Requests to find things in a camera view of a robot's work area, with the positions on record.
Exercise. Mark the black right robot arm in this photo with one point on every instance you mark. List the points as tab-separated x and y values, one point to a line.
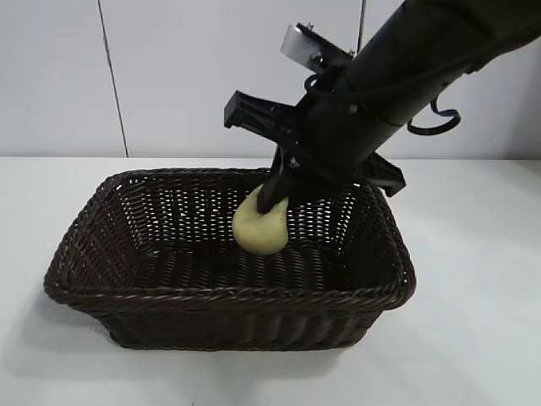
422	55

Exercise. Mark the dark brown wicker basket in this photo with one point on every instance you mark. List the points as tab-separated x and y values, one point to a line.
211	321

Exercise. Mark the pale yellow egg yolk pastry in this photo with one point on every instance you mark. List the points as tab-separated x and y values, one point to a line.
258	232

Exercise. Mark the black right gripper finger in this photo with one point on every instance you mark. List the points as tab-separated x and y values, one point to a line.
274	190

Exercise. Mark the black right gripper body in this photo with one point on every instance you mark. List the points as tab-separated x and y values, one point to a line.
329	139

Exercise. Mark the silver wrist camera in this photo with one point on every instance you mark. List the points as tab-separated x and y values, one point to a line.
296	44

